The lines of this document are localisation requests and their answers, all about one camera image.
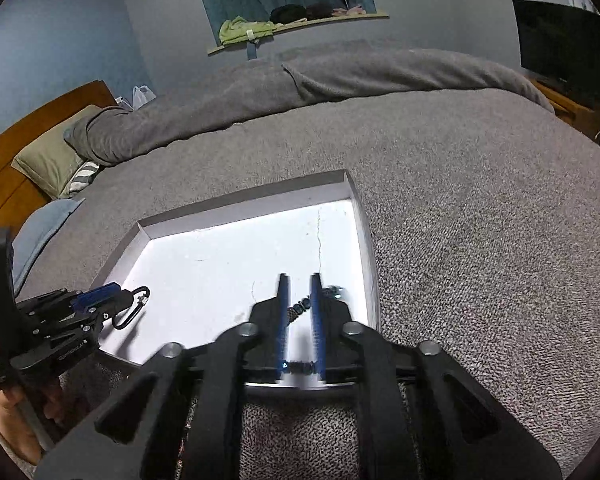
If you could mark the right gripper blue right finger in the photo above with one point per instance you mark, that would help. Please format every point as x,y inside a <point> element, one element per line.
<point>419,413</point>

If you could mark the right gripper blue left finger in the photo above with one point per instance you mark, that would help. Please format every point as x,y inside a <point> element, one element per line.
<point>180,414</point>

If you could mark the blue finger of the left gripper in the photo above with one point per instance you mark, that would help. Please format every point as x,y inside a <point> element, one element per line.
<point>95,297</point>
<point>48,308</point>

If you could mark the person left hand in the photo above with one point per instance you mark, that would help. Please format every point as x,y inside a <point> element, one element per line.
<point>17,437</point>

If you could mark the light blue blanket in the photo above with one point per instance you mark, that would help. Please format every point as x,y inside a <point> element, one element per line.
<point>17,255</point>

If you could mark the grey shallow cardboard tray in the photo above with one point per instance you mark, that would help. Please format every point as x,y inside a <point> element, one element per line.
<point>206,264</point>

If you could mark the wooden headboard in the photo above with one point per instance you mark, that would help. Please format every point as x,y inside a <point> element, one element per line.
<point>20,197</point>

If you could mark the striped grey white pillow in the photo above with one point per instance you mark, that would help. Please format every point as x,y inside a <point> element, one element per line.
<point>82,178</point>

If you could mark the olive green pillow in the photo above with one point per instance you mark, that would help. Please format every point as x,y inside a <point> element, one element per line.
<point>49,161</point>

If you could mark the grey bed cover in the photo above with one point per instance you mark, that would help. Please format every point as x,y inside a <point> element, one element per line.
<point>484,210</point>

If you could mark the white plastic bag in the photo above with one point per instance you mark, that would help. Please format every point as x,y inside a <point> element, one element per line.
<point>141,96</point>

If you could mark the grey rolled duvet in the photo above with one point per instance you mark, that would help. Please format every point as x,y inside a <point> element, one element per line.
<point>280,95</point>

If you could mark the green cloth on shelf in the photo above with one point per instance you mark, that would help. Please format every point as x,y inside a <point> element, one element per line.
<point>239,30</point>

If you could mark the wooden window shelf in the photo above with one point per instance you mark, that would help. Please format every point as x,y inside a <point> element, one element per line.
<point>299,25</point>

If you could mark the wooden tv stand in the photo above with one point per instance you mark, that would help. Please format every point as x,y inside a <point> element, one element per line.
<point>582,118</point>

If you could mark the black clothing on shelf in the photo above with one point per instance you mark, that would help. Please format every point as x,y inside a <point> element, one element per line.
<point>290,13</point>

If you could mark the black monitor screen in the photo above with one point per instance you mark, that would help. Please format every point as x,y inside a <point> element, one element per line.
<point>561,43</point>

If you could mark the white wall power strip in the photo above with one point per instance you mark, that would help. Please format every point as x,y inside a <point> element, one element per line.
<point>586,5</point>

